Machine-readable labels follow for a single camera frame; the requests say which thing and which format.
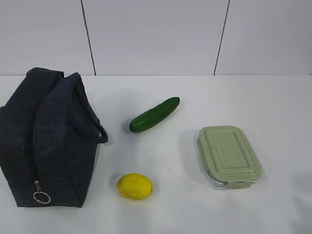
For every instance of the green cucumber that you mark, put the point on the green cucumber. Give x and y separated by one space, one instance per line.
154 116

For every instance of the yellow lemon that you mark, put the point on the yellow lemon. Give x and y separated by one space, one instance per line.
135 186

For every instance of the glass container green lid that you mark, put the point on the glass container green lid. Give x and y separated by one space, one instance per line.
228 158

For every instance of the dark navy lunch bag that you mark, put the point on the dark navy lunch bag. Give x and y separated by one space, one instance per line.
49 136

